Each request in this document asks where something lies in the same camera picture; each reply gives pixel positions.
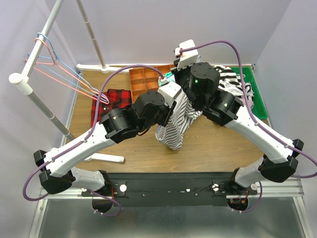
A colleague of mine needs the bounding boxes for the thin striped tank top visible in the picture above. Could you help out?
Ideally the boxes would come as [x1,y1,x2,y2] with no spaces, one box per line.
[155,91,202,151]

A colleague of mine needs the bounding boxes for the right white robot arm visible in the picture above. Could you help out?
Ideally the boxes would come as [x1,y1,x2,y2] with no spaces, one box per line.
[171,62,304,194]

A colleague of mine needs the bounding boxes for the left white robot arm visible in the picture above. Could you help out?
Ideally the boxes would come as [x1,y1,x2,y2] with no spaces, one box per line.
[36,89,179,196]

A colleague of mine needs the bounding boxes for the mint white sock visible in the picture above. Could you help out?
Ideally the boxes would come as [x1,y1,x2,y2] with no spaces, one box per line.
[158,71,175,87]

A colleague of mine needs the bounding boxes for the brown compartment tray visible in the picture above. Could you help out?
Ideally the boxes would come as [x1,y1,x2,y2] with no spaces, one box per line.
[129,67,160,103]

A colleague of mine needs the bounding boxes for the bold striped garment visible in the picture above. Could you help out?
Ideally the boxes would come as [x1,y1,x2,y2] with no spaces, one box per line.
[214,65,254,102]

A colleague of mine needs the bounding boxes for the red black plaid shirt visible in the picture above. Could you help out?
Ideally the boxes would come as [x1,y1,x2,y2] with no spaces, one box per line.
[91,89,132,126]

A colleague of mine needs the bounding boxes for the mauve garment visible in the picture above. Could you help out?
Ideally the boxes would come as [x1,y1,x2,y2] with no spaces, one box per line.
[243,99,254,109]

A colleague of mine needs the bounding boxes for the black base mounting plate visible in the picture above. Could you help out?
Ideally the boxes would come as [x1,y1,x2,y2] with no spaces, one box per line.
[81,171,260,208]

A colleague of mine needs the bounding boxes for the green plastic bin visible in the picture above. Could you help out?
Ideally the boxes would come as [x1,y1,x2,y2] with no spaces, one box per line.
[229,66,268,120]

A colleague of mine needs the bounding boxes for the white metal clothes rack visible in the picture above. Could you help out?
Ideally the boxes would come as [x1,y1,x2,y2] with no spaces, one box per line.
[8,0,134,164]

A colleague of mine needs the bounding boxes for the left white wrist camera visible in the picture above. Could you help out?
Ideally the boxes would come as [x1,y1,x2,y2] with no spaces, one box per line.
[158,82,182,108]

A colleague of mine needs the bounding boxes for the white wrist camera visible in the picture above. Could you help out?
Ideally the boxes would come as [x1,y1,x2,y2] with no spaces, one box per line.
[174,39,200,71]
[158,82,182,108]

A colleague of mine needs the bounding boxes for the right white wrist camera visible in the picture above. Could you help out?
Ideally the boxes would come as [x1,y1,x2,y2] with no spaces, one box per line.
[174,39,200,71]

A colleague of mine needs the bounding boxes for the pink wire hanger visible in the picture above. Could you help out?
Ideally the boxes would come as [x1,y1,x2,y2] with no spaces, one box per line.
[24,37,109,105]

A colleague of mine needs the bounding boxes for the aluminium frame rail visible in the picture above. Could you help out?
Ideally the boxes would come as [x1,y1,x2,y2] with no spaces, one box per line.
[29,178,315,238]

